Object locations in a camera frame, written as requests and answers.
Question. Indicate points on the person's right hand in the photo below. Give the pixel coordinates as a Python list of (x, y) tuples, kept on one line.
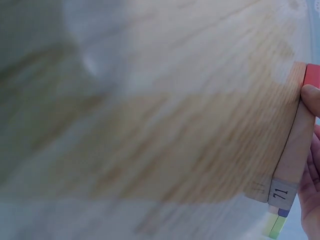
[(311, 200)]

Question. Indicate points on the person's right fingers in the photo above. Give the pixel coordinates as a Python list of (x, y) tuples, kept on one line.
[(312, 197)]

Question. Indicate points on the person's right thumb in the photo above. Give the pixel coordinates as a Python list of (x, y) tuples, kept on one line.
[(311, 98)]

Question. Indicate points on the wooden box with grey label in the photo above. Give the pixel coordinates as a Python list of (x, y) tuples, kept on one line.
[(295, 155)]

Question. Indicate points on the red block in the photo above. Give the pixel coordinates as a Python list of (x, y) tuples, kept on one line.
[(312, 75)]

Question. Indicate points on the blue block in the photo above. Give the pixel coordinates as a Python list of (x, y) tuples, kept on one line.
[(283, 212)]

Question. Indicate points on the pale pink block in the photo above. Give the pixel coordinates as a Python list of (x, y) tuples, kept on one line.
[(273, 209)]

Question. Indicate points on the green block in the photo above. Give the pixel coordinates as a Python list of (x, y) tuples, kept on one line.
[(276, 226)]

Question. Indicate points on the wooden lid board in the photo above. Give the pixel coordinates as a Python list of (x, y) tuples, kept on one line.
[(200, 140)]

